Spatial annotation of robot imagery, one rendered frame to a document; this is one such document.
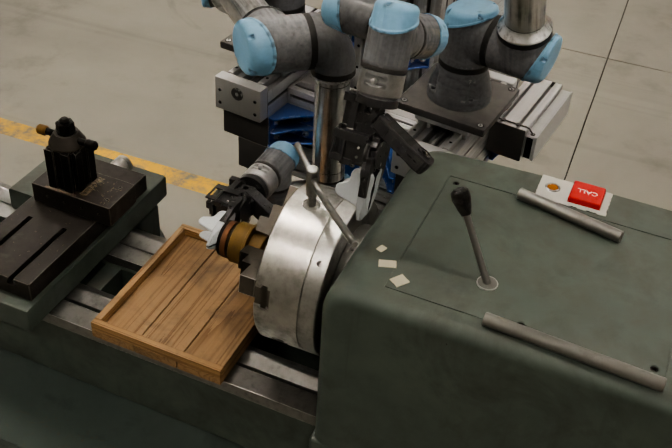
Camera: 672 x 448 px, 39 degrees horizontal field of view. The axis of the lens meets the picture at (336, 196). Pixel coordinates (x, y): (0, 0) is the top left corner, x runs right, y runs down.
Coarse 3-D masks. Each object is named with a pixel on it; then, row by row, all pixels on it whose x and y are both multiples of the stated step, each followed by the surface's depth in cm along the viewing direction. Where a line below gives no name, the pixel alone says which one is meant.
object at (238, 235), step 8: (224, 224) 185; (232, 224) 185; (240, 224) 185; (248, 224) 185; (256, 224) 185; (224, 232) 184; (232, 232) 184; (240, 232) 183; (248, 232) 182; (256, 232) 185; (224, 240) 184; (232, 240) 183; (240, 240) 182; (248, 240) 182; (256, 240) 183; (264, 240) 183; (216, 248) 185; (224, 248) 184; (232, 248) 183; (240, 248) 182; (264, 248) 188; (224, 256) 186; (232, 256) 184
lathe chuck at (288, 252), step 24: (288, 216) 170; (312, 216) 170; (288, 240) 168; (312, 240) 167; (264, 264) 168; (288, 264) 167; (288, 288) 167; (264, 312) 171; (288, 312) 169; (288, 336) 173
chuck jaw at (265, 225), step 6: (294, 186) 183; (288, 192) 183; (294, 192) 183; (288, 198) 183; (276, 204) 184; (276, 210) 183; (270, 216) 184; (276, 216) 183; (258, 222) 184; (264, 222) 184; (270, 222) 184; (258, 228) 184; (264, 228) 184; (270, 228) 183
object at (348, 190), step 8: (360, 168) 154; (352, 176) 155; (344, 184) 156; (352, 184) 155; (336, 192) 157; (344, 192) 156; (352, 192) 156; (368, 192) 154; (352, 200) 156; (360, 200) 155; (368, 200) 156; (360, 208) 156; (360, 216) 157
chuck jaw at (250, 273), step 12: (240, 252) 180; (252, 252) 180; (240, 264) 181; (252, 264) 176; (240, 276) 172; (252, 276) 172; (240, 288) 173; (252, 288) 172; (264, 288) 169; (264, 300) 170
